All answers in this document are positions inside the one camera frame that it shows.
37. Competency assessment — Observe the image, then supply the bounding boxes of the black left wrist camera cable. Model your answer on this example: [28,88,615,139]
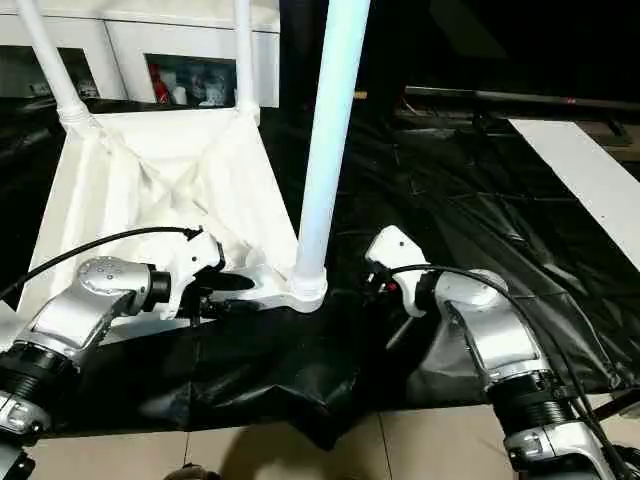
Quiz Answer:
[0,225,205,301]

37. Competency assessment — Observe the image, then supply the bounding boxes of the flat white board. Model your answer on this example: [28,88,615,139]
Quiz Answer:
[507,118,640,266]

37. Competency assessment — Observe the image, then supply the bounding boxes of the white plastic table leg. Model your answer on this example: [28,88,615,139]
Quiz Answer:
[14,0,94,129]
[292,0,372,301]
[232,0,261,120]

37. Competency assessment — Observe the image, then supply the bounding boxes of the white glass door cabinet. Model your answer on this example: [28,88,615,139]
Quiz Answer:
[0,9,281,109]

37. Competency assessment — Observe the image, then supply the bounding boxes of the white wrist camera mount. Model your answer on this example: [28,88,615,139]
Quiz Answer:
[159,228,226,321]
[364,224,432,319]

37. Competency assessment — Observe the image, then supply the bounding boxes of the black work mat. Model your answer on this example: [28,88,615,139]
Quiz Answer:
[0,97,640,451]

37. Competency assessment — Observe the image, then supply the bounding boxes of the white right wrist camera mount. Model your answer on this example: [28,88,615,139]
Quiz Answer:
[364,224,432,319]

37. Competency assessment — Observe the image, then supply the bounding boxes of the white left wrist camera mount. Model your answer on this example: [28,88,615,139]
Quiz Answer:
[159,228,226,321]

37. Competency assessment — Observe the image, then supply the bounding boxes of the black tangled wires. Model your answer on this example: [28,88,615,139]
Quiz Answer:
[592,388,640,480]

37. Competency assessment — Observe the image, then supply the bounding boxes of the long black rod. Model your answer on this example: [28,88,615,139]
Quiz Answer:
[404,86,640,115]

